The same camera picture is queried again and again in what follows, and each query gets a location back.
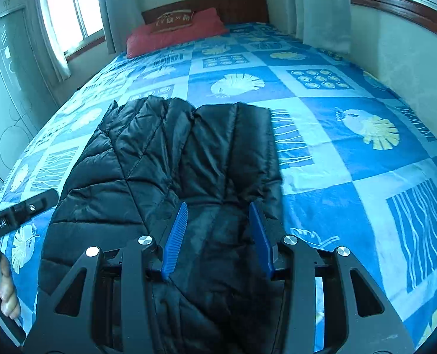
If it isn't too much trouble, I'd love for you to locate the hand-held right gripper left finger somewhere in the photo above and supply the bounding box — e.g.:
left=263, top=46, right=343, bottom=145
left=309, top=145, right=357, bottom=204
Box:
left=23, top=202, right=189, bottom=354

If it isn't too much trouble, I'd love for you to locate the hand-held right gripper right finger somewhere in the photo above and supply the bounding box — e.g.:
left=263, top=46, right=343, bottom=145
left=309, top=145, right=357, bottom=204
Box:
left=249, top=201, right=415, bottom=354

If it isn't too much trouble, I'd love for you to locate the black puffer jacket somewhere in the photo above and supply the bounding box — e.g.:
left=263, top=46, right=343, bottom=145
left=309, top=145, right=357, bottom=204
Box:
left=37, top=95, right=283, bottom=354

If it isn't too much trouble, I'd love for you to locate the person's left hand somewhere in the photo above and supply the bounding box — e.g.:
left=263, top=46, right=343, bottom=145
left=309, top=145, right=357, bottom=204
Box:
left=0, top=255, right=22, bottom=320

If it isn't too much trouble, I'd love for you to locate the blue patterned bed blanket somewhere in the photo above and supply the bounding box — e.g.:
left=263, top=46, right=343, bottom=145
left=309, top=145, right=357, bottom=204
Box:
left=0, top=22, right=437, bottom=343

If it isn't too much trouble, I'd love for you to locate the frosted glass wardrobe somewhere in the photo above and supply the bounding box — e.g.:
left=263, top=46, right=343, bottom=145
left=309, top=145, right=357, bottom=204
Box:
left=0, top=0, right=62, bottom=201

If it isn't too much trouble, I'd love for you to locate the white curtain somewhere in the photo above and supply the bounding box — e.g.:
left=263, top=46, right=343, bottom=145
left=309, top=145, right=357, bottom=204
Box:
left=27, top=0, right=71, bottom=83
left=282, top=0, right=306, bottom=39
left=95, top=0, right=128, bottom=54
left=301, top=0, right=352, bottom=56

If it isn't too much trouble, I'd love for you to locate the red pillow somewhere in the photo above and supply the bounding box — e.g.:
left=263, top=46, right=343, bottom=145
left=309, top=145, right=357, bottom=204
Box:
left=125, top=7, right=229, bottom=59

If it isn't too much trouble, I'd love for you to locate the window with wooden sill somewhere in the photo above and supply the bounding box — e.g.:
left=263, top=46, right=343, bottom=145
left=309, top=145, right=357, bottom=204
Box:
left=37, top=0, right=106, bottom=59
left=348, top=0, right=437, bottom=47

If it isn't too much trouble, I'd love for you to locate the brown printed cushion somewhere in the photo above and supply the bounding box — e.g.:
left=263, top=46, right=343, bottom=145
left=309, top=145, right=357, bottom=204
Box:
left=151, top=10, right=198, bottom=34

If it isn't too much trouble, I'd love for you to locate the wooden headboard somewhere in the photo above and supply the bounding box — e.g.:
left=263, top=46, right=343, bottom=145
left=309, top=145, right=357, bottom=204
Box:
left=142, top=0, right=270, bottom=24

